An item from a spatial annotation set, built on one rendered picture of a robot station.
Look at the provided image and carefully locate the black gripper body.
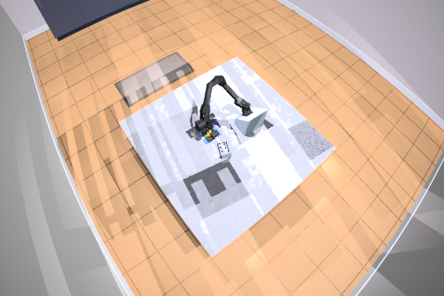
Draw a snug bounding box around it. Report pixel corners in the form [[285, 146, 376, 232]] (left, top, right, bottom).
[[206, 123, 220, 139]]

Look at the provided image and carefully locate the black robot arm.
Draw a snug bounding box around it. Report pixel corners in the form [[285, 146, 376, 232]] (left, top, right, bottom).
[[195, 75, 253, 136]]

